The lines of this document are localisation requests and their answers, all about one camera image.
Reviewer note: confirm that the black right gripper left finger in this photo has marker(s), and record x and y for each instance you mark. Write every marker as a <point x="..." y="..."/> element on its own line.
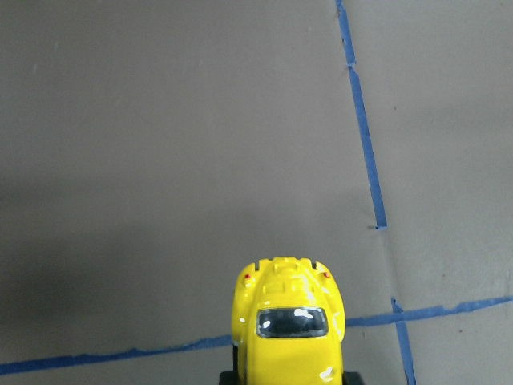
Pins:
<point x="229" y="378"/>

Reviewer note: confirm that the yellow beetle toy car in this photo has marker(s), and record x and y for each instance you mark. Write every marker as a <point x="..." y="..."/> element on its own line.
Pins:
<point x="288" y="323"/>

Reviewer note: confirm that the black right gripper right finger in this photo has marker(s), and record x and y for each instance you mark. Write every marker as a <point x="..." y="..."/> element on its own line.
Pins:
<point x="352" y="378"/>

